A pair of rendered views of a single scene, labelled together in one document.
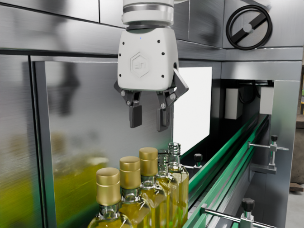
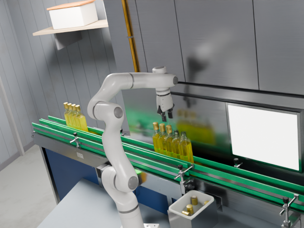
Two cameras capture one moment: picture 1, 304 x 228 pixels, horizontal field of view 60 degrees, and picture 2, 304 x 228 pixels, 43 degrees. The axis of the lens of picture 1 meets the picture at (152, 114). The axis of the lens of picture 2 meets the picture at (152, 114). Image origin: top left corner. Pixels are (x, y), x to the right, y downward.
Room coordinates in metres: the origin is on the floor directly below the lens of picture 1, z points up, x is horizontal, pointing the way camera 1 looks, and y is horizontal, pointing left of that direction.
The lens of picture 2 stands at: (1.08, -2.12, 2.27)
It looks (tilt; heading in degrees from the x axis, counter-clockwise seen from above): 21 degrees down; 109
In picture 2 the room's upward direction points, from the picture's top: 10 degrees counter-clockwise
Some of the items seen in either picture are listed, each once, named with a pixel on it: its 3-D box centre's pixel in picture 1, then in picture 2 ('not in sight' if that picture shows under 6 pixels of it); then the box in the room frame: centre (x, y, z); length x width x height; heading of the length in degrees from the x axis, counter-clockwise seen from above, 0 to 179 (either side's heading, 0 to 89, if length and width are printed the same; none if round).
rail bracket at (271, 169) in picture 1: (266, 159); (289, 215); (1.12, -0.51, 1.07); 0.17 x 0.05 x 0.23; 61
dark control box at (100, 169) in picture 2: not in sight; (104, 171); (-0.09, 0.09, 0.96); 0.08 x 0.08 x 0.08; 61
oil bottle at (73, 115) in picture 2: not in sight; (77, 121); (-0.45, 0.52, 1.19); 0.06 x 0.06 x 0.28; 61
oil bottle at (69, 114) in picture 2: not in sight; (73, 119); (-0.50, 0.55, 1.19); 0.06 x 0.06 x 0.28; 61
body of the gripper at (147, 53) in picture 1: (148, 56); (164, 100); (0.46, 0.01, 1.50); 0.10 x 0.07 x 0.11; 60
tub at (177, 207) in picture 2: not in sight; (192, 209); (0.62, -0.34, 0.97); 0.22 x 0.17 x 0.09; 61
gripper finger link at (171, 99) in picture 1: (168, 111); (162, 117); (0.44, -0.03, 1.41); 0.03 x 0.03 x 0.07; 60
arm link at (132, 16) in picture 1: (147, 18); (163, 91); (0.46, 0.01, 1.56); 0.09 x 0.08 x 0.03; 60
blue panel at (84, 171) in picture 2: not in sight; (109, 172); (-0.16, 0.30, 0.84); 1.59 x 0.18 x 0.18; 151
